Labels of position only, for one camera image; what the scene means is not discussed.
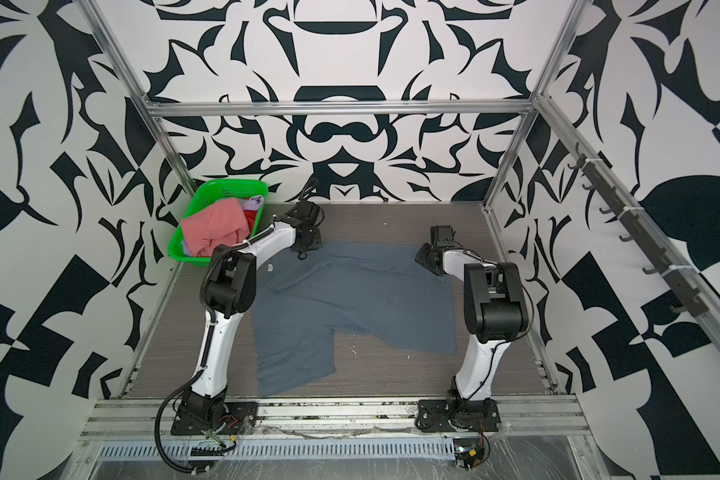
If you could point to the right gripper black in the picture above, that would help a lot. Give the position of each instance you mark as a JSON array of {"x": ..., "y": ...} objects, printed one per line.
[{"x": 421, "y": 257}]

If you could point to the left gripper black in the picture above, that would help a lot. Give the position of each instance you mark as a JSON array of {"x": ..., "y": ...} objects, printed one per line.
[{"x": 318, "y": 246}]

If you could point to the grey blue t shirt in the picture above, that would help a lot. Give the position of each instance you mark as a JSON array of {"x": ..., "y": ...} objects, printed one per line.
[{"x": 353, "y": 288}]

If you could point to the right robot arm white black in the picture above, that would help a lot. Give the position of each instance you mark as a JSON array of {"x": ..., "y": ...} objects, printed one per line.
[{"x": 495, "y": 315}]

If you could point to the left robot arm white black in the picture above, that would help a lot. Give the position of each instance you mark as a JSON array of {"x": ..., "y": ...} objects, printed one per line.
[{"x": 227, "y": 291}]

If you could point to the purple garment in basket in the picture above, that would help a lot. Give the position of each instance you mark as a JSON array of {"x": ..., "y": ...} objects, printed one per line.
[{"x": 254, "y": 203}]

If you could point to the red garment in basket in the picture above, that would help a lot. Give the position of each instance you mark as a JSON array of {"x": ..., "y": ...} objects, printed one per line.
[{"x": 251, "y": 218}]

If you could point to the green plastic basket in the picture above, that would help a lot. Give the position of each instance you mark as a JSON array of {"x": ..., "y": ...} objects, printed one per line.
[{"x": 206, "y": 195}]

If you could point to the pink t shirt in basket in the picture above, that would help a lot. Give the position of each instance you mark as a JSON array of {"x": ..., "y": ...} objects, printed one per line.
[{"x": 222, "y": 223}]

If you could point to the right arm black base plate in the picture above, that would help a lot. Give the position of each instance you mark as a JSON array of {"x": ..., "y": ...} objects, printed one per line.
[{"x": 440, "y": 416}]

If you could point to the aluminium frame back crossbar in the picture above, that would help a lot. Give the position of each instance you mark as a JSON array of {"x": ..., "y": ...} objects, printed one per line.
[{"x": 197, "y": 109}]

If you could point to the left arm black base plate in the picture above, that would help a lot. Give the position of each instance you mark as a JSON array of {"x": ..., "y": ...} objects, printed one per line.
[{"x": 223, "y": 418}]

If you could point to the small electronics board with wires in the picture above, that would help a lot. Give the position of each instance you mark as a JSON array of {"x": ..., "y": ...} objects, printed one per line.
[{"x": 469, "y": 453}]

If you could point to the white slotted cable duct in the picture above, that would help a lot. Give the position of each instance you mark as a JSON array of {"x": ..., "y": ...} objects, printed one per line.
[{"x": 318, "y": 449}]

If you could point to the black wall hook rail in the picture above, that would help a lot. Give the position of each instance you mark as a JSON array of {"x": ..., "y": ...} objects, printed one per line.
[{"x": 642, "y": 230}]

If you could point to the aluminium frame corner post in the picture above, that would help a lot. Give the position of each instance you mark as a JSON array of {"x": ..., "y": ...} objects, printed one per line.
[{"x": 560, "y": 48}]

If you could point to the aluminium frame left post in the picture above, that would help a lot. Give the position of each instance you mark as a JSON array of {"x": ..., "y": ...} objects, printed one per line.
[{"x": 107, "y": 41}]

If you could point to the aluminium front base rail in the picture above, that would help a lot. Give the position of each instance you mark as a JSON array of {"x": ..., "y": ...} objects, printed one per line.
[{"x": 524, "y": 415}]

